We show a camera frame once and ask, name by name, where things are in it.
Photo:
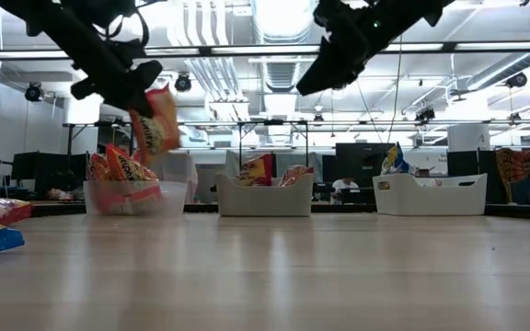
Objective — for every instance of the white plastic bin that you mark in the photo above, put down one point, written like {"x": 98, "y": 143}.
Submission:
{"x": 430, "y": 202}

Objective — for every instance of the black monitor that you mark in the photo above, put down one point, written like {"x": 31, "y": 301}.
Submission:
{"x": 49, "y": 172}
{"x": 361, "y": 158}
{"x": 465, "y": 163}

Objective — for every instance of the silver ceiling duct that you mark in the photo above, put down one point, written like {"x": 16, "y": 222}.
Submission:
{"x": 281, "y": 69}

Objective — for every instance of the grey-white plastic bin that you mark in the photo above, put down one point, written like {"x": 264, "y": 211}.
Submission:
{"x": 265, "y": 202}

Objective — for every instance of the orange patterned cloth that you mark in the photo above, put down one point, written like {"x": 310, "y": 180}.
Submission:
{"x": 506, "y": 165}

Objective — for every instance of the black ceiling spot lamp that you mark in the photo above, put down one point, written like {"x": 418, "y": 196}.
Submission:
{"x": 425, "y": 115}
{"x": 516, "y": 80}
{"x": 34, "y": 92}
{"x": 183, "y": 83}

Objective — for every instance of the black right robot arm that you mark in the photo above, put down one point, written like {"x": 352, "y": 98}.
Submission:
{"x": 398, "y": 18}

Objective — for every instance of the orange ramen noodle packet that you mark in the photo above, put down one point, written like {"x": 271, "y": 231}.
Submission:
{"x": 97, "y": 167}
{"x": 159, "y": 128}
{"x": 127, "y": 167}

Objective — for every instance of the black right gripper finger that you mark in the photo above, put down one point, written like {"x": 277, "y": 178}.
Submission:
{"x": 322, "y": 82}

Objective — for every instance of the black metal frame table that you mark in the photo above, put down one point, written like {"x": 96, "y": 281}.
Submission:
{"x": 274, "y": 122}

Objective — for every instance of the black table frame rail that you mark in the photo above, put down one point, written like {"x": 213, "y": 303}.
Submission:
{"x": 343, "y": 209}

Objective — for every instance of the clear plastic bin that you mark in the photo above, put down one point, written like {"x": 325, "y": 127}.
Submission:
{"x": 173, "y": 197}

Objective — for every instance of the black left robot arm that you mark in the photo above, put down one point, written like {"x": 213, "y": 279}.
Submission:
{"x": 62, "y": 32}

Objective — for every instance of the white box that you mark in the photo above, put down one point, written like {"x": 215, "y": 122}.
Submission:
{"x": 82, "y": 110}

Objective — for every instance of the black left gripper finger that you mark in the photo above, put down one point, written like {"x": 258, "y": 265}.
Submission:
{"x": 136, "y": 106}

